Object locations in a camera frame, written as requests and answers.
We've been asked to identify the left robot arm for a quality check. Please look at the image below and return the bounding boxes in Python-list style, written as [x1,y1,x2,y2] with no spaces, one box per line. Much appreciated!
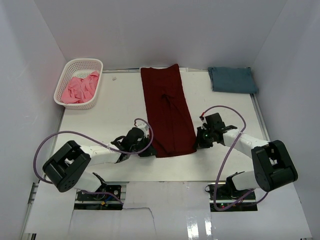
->
[42,124,157,200]

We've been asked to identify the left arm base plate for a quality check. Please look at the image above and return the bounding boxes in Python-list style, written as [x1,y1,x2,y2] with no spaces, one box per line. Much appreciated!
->
[74,184,126,211]

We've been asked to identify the white paper sheet front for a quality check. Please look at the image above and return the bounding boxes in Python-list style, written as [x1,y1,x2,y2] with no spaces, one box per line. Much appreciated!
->
[25,182,312,240]

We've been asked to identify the folded teal t shirt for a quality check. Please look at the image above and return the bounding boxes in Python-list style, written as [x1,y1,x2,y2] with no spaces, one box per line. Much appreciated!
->
[207,67,258,94]

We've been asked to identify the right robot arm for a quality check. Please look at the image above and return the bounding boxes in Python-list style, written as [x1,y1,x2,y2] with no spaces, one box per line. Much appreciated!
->
[195,113,298,200]

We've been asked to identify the dark red t shirt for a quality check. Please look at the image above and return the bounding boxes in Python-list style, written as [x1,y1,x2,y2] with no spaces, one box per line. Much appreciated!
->
[140,64,196,158]

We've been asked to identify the white plastic basket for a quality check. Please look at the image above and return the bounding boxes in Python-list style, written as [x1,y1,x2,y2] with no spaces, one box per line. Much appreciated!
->
[53,58,103,110]

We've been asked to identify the pink t shirt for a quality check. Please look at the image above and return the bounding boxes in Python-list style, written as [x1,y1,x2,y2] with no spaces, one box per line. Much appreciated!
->
[60,71,100,104]

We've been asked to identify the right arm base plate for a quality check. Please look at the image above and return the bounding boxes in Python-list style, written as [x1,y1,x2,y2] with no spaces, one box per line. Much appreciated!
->
[204,184,258,213]

